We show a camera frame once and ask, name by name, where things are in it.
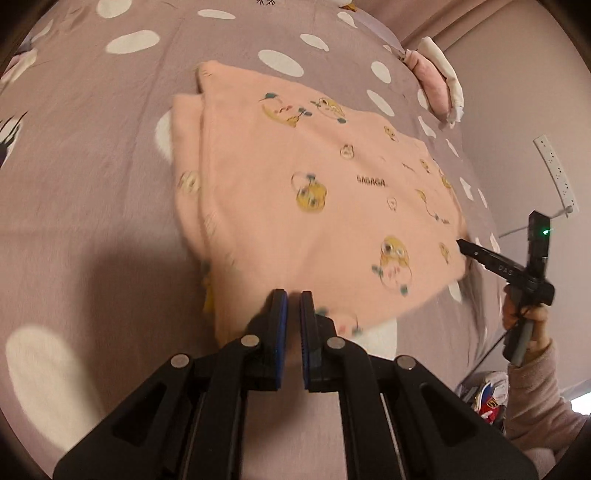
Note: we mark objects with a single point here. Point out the white power strip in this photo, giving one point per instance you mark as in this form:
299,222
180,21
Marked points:
556,173

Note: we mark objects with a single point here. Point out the peach duck print garment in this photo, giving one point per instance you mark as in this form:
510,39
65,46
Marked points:
300,152

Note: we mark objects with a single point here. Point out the person's right hand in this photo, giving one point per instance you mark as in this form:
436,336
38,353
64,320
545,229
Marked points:
541,327

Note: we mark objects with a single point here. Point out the white goose plush toy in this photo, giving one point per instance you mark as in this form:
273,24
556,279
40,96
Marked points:
346,3

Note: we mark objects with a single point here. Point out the purple dotted bed sheet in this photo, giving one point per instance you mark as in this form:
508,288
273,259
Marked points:
92,184

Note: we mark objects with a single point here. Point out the pink and white cloth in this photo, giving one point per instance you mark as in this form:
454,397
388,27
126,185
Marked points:
434,78

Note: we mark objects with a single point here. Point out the person's right forearm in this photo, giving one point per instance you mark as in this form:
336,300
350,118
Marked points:
540,406

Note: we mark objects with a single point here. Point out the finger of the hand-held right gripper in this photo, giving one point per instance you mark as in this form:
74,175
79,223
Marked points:
480,253

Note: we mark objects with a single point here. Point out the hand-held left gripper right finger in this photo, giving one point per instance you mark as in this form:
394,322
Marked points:
307,332

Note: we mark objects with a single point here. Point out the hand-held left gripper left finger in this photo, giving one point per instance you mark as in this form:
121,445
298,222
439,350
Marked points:
279,332

